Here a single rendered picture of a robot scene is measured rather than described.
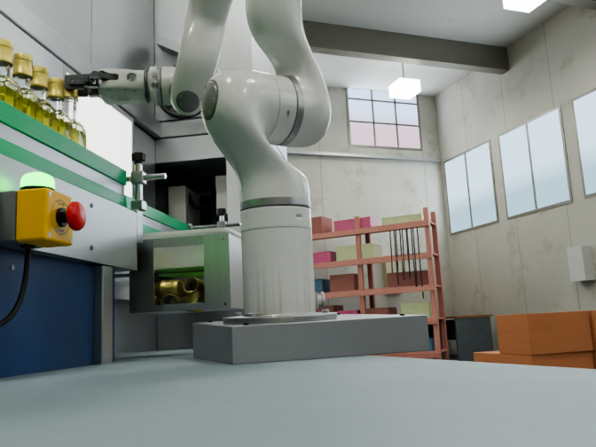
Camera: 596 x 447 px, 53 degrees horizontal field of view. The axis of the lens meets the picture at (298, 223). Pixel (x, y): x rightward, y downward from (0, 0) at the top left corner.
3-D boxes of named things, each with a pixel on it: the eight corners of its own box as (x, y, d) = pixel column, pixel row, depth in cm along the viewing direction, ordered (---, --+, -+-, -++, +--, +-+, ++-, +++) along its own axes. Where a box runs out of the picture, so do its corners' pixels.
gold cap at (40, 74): (35, 93, 121) (35, 73, 122) (51, 91, 120) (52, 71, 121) (25, 87, 117) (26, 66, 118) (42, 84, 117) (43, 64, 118)
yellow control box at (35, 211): (27, 252, 85) (29, 201, 86) (76, 248, 84) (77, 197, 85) (-4, 246, 78) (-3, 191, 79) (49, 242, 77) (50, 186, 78)
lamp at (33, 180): (32, 199, 85) (32, 178, 85) (61, 196, 84) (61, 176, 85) (11, 192, 80) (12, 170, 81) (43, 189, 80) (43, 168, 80)
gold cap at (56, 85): (51, 104, 126) (52, 84, 127) (67, 102, 126) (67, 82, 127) (43, 98, 123) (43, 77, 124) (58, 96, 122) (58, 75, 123)
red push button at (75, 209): (66, 206, 83) (89, 204, 83) (65, 234, 83) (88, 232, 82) (50, 199, 80) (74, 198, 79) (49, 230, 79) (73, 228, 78)
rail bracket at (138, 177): (94, 215, 129) (94, 160, 131) (168, 209, 126) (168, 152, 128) (87, 213, 126) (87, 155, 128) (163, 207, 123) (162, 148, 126)
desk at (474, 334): (447, 358, 1205) (443, 317, 1219) (497, 362, 1060) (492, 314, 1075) (412, 361, 1178) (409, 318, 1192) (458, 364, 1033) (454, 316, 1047)
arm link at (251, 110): (325, 207, 100) (317, 71, 103) (225, 200, 90) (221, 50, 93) (286, 217, 110) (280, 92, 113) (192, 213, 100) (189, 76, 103)
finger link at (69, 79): (93, 83, 127) (60, 83, 126) (97, 90, 130) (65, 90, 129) (94, 69, 127) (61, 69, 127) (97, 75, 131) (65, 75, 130)
